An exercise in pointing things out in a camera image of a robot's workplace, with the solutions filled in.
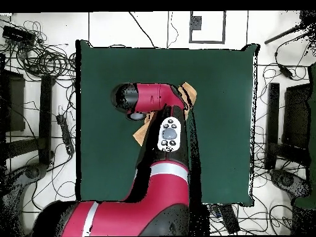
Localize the black power strip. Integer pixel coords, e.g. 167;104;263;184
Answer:
218;204;241;235
56;114;75;156

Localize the tangled black cable bundle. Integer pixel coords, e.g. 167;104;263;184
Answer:
0;20;77;82
251;62;312;173

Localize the thin black cable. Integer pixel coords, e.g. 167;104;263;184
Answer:
167;11;179;48
128;11;157;48

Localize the grey square frame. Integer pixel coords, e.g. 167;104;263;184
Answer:
189;10;227;44

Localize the orange terry towel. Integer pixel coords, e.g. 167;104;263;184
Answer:
132;82;198;147

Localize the dark box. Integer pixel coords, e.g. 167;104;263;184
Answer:
281;83;312;149
0;70;26;133

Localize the black electronics box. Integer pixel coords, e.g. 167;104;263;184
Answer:
1;25;37;46

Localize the black stand base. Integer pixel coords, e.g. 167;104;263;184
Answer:
269;168;312;198
2;162;49;223

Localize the black tripod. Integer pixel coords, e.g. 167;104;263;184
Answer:
264;10;316;45

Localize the dark grey square patch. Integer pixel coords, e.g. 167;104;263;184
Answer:
190;15;202;31

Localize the dark green table cloth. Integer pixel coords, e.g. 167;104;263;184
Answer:
75;39;260;207

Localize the black power adapter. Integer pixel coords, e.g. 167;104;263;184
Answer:
279;66;294;80

